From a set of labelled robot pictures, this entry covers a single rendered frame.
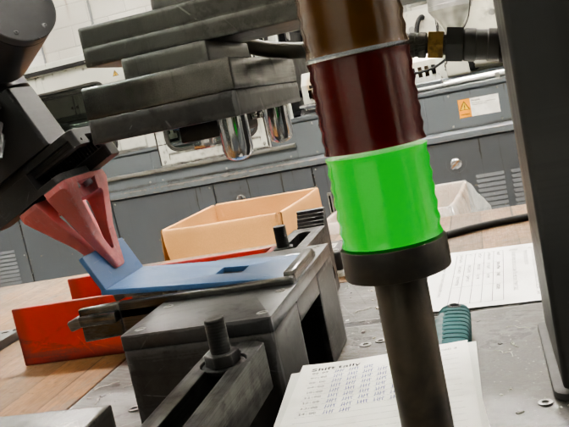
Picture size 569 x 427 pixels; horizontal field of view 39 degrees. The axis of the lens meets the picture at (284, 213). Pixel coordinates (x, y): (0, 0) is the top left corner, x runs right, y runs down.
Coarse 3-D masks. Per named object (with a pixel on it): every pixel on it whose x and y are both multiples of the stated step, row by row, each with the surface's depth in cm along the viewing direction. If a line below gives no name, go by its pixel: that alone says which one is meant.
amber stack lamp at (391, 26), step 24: (312, 0) 27; (336, 0) 27; (360, 0) 27; (384, 0) 27; (312, 24) 27; (336, 24) 27; (360, 24) 27; (384, 24) 27; (312, 48) 28; (336, 48) 27; (360, 48) 28
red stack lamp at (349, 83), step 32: (320, 64) 28; (352, 64) 27; (384, 64) 27; (320, 96) 28; (352, 96) 27; (384, 96) 27; (416, 96) 28; (320, 128) 29; (352, 128) 28; (384, 128) 27; (416, 128) 28
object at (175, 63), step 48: (192, 0) 51; (240, 0) 50; (288, 0) 50; (96, 48) 53; (144, 48) 53; (192, 48) 51; (240, 48) 58; (96, 96) 50; (144, 96) 49; (192, 96) 49; (240, 96) 49; (288, 96) 61; (96, 144) 51; (240, 144) 51
